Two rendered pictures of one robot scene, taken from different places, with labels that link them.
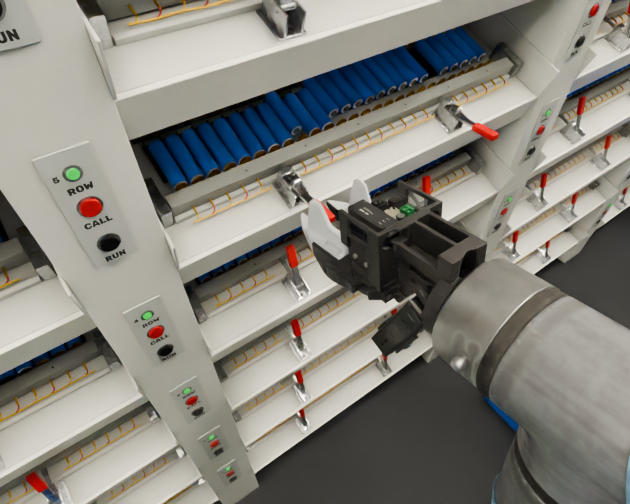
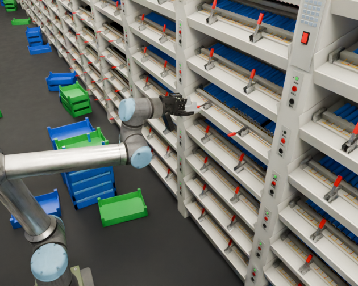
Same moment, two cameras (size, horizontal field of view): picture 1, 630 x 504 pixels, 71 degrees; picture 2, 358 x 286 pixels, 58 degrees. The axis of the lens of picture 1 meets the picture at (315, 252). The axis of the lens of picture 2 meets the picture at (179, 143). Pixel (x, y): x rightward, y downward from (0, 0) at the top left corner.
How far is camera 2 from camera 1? 144 cm
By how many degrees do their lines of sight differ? 67
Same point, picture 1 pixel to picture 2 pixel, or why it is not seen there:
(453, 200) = (250, 180)
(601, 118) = (345, 263)
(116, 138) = (184, 64)
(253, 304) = (199, 133)
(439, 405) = not seen: outside the picture
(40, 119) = (180, 55)
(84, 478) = (170, 135)
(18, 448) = not seen: hidden behind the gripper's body
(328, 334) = (210, 177)
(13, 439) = not seen: hidden behind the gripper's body
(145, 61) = (194, 59)
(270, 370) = (196, 164)
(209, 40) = (202, 62)
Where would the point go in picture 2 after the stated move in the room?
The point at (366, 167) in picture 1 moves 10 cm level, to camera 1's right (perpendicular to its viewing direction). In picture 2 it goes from (219, 118) to (219, 130)
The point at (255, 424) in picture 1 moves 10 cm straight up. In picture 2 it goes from (191, 184) to (192, 171)
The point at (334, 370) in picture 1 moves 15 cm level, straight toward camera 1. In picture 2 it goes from (212, 206) to (185, 202)
